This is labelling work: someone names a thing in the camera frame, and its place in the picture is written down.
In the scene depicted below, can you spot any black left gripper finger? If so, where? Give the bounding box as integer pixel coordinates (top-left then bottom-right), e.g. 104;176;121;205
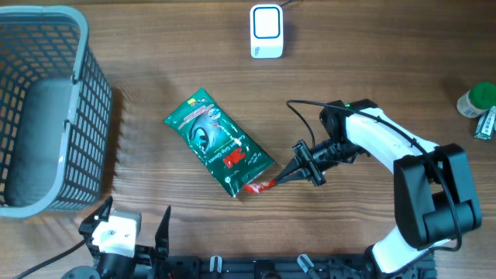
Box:
155;206;171;259
78;196;113;236

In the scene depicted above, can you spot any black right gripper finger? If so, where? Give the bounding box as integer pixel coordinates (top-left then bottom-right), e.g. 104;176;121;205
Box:
277;170;308;184
275;157;301;180

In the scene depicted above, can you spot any red Nestle stick sachet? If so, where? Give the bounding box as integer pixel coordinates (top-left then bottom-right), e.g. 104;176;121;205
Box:
243;180;277;194

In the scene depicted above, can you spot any green 3M gloves package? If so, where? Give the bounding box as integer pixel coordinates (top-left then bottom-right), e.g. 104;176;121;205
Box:
164;88;274;197

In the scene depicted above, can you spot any green lid plastic jar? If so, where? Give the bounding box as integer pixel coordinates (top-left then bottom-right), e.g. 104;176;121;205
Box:
456;82;496;118

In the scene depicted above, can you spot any green white candy bar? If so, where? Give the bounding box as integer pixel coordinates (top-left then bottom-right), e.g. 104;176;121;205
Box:
474;106;495;140

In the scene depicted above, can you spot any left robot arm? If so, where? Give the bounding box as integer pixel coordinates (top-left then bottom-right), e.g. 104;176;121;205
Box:
64;197;175;279

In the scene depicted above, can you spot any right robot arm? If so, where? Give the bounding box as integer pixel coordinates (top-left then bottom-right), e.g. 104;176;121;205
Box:
275;99;482;278

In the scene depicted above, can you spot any white barcode scanner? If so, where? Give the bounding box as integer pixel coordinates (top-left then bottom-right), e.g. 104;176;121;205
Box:
250;4;284;59

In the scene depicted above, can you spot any grey plastic shopping basket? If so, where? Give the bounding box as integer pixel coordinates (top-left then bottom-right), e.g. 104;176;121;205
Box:
1;5;113;219

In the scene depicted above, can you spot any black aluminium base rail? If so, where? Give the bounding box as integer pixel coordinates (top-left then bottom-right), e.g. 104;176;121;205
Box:
166;253;438;279

